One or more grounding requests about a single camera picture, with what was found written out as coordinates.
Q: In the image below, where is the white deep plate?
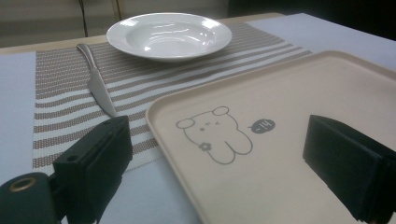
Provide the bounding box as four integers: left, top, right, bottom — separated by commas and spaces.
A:
106, 12, 233, 62

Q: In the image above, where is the beige tray with bear print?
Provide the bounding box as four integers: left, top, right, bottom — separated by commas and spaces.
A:
145, 49, 396, 224

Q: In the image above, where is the black cable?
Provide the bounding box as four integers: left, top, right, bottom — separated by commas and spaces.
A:
78, 0, 90, 38

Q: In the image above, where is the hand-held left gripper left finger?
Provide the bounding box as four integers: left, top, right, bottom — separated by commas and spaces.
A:
51, 115, 134, 224

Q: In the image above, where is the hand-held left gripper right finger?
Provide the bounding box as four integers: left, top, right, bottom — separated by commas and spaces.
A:
303, 114, 396, 224

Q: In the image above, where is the silver table knife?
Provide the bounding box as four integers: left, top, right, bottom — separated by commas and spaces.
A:
76, 43, 120, 119

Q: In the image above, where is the striped woven placemat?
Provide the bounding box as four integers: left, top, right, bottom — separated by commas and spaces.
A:
32, 21, 314, 176

